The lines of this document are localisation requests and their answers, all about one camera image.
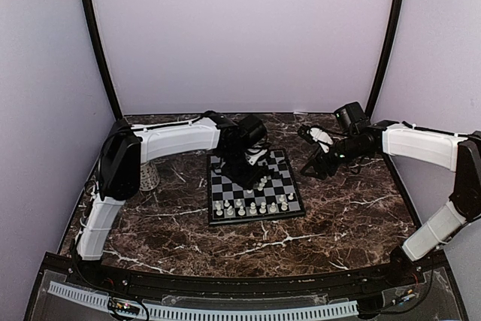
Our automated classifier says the left black frame post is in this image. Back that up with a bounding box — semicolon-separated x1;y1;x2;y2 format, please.
81;0;123;120

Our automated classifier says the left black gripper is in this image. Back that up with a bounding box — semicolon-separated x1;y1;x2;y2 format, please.
221;147;263;190

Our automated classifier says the white slotted cable duct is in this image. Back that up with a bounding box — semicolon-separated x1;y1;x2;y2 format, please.
47;281;358;320

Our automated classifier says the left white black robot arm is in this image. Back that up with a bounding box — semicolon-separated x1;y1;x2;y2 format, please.
71;111;268;288

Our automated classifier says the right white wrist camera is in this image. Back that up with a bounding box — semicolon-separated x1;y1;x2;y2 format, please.
298;125;333;153

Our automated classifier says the black grey chessboard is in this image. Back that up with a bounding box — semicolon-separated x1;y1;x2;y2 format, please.
207;148;306;226

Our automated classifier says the white patterned mug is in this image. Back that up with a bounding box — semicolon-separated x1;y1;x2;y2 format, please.
139;162;160;192

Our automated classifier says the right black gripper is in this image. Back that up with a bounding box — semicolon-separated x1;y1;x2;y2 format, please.
301;133;368;180

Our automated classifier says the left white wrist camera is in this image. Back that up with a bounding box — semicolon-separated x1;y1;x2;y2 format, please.
246;149;267;165

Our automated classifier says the black front rail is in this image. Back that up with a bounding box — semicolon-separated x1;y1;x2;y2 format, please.
37;253;448;299

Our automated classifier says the black frame post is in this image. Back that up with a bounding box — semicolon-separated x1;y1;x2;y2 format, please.
81;0;123;120
365;0;403;117

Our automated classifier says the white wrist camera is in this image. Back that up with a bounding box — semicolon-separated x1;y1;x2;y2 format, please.
298;125;333;153
246;149;267;165

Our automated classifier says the right black frame post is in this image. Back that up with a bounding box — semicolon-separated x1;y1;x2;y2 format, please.
365;0;403;117

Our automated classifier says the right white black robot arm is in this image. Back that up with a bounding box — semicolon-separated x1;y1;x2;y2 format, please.
298;102;480;286

